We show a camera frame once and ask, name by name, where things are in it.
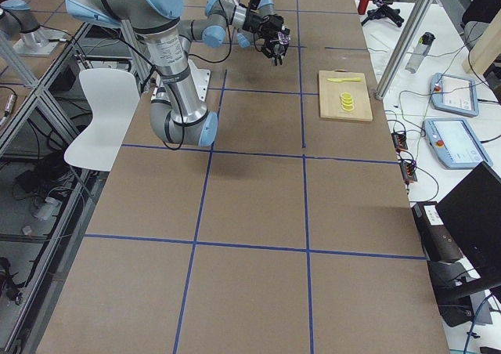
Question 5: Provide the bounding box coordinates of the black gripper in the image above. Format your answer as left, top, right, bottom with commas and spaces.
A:
262, 25, 290, 66
242, 11, 283, 37

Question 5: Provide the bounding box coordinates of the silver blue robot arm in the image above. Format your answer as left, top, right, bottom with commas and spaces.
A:
65, 0, 290, 146
202, 0, 290, 60

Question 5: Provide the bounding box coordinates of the yellow plastic knife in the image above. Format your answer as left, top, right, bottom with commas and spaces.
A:
326, 77, 362, 83

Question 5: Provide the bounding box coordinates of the wooden cutting board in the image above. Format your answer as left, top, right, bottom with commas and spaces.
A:
319, 70, 373, 122

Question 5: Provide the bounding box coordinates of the clear water bottle black cap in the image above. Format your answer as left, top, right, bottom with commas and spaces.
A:
405, 32, 435, 74

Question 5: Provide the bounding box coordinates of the white plastic chair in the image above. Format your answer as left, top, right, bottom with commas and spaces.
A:
64, 68, 140, 172

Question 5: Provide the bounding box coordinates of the upper teach pendant tablet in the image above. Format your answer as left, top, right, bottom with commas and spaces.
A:
430, 73, 479, 117

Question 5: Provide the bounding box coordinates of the teach pendant tablet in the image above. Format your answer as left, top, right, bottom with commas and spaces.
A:
423, 118, 493, 170
430, 73, 479, 117

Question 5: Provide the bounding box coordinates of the lower teach pendant tablet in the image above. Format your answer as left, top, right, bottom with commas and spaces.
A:
423, 118, 493, 170

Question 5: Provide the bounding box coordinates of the black box with label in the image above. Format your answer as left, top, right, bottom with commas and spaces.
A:
412, 201, 463, 264

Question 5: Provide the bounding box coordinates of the black computer monitor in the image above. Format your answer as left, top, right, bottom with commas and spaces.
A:
435, 161, 500, 303

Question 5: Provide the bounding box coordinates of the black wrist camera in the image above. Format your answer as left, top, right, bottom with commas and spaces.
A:
249, 0, 261, 10

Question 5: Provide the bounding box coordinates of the black camera tripod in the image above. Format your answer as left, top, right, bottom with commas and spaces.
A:
361, 0, 404, 27

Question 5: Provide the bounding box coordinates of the aluminium frame post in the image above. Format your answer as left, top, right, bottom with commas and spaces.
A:
375, 0, 433, 100

